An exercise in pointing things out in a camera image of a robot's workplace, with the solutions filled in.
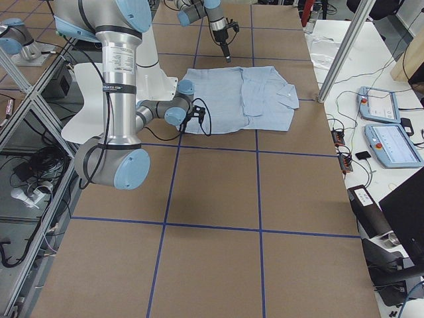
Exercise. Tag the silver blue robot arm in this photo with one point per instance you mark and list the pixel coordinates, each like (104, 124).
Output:
(115, 158)
(189, 12)

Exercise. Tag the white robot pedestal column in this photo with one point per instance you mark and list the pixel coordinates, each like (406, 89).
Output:
(152, 84)

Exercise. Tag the black label printer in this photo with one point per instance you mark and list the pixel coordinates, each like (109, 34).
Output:
(367, 211)

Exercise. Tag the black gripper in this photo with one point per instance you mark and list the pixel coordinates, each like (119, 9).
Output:
(220, 37)

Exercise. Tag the upper teach pendant tablet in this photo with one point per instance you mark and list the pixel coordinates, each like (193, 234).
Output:
(378, 105)

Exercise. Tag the black monitor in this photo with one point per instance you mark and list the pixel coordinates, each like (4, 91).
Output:
(403, 210)

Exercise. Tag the orange circuit board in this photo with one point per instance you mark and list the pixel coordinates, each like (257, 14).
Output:
(338, 137)

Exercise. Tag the light blue button shirt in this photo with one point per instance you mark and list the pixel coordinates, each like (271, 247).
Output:
(242, 98)

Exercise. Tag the white plastic chair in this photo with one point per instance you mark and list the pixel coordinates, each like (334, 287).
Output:
(88, 122)

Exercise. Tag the lower teach pendant tablet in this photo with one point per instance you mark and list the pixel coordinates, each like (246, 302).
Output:
(391, 146)

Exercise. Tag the clear plastic bag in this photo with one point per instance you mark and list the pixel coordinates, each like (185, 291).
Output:
(322, 50)

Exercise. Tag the teach pendant tablet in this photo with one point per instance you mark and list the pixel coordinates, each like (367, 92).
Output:
(391, 146)
(378, 105)

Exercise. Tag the aluminium frame post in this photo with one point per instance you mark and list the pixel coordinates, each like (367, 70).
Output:
(355, 26)

